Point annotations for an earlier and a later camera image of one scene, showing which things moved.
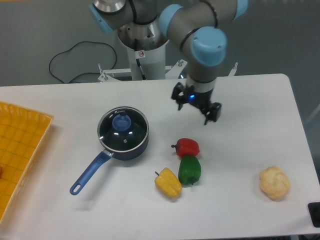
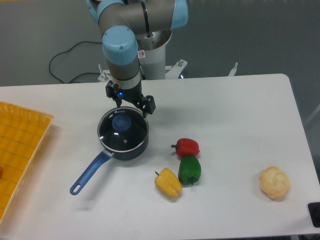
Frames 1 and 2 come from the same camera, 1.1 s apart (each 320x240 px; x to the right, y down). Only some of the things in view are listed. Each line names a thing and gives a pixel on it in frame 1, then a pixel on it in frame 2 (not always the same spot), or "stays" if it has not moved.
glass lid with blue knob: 122,129 stays
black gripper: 200,99 → 147,104
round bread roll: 274,182 stays
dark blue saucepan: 102,161 stays
